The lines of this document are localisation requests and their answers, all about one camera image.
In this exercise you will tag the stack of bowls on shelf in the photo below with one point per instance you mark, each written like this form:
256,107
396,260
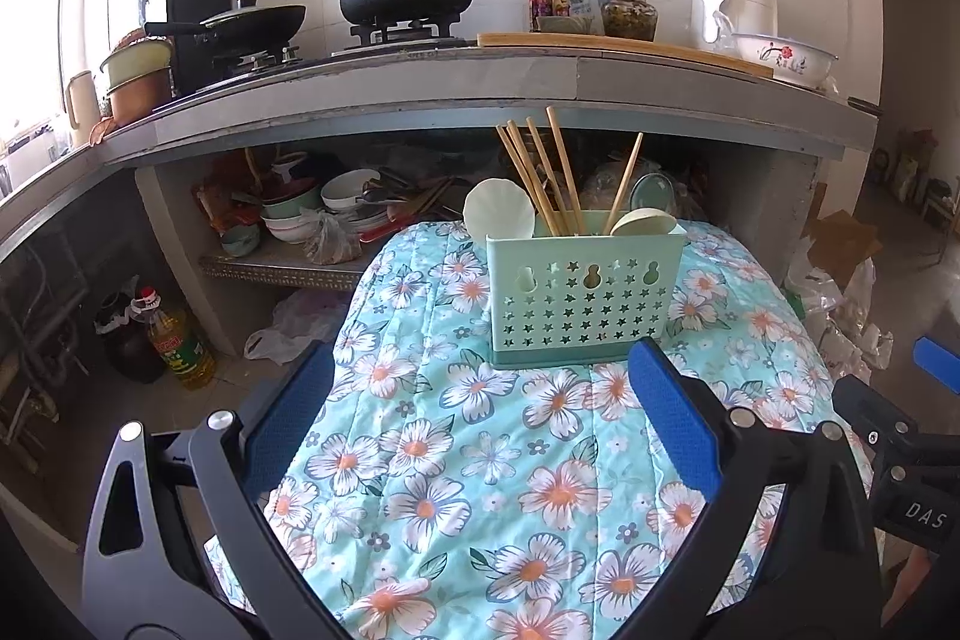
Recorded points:
297,192

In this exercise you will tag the floral turquoise quilted cloth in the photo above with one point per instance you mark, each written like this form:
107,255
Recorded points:
434,496

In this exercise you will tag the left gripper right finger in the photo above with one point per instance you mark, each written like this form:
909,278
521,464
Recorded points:
715,457

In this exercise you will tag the cream round plastic spoon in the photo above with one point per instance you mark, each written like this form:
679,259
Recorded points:
644,222

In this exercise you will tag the white plastic bag on floor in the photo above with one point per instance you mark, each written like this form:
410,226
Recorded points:
305,317

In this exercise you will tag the green star-perforated utensil holder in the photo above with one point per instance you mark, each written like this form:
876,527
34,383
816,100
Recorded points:
578,300

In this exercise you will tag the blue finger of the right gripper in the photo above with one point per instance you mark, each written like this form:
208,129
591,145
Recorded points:
939,362

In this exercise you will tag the cream enamel pot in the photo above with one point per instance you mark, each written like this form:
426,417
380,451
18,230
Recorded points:
138,79

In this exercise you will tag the wooden cutting board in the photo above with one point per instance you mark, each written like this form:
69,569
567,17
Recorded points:
602,43

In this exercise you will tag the glass jar of pickles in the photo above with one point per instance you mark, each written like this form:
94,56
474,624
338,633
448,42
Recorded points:
630,19

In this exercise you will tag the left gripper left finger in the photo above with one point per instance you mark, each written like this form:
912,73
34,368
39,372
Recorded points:
237,456

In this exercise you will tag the cream shell-shaped plastic scoop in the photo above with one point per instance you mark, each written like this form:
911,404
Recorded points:
498,209

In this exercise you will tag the black wok with lid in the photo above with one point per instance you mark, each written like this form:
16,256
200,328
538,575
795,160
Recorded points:
245,28

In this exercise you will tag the bamboo chopstick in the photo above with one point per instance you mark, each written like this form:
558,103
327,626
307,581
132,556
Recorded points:
506,142
566,220
620,194
556,131
533,181

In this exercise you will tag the yellow cooking oil bottle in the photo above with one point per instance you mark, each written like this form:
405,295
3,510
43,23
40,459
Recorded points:
181,347

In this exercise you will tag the white floral enamel basin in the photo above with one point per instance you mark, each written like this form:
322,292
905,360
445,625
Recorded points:
793,62

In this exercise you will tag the green ceramic spoon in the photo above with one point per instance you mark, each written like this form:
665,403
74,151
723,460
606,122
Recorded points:
653,190

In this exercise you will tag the grey concrete kitchen counter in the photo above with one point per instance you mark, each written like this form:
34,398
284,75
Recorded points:
464,87

